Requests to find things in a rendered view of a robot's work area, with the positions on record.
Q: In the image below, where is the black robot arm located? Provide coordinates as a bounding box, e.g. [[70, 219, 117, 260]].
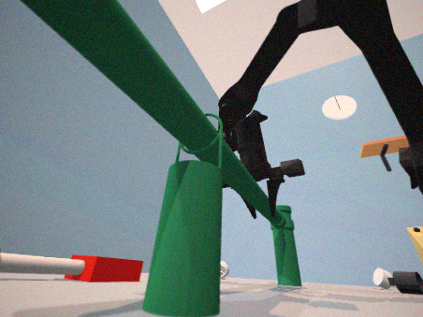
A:
[[218, 0, 423, 194]]

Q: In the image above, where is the white cylinder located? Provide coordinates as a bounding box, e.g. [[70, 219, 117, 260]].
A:
[[221, 262, 229, 279], [373, 268, 392, 290]]

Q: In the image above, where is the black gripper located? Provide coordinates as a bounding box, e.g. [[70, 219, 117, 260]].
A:
[[238, 140, 305, 219]]

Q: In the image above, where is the green cylindrical rail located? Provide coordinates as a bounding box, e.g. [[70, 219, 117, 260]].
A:
[[21, 0, 282, 224]]

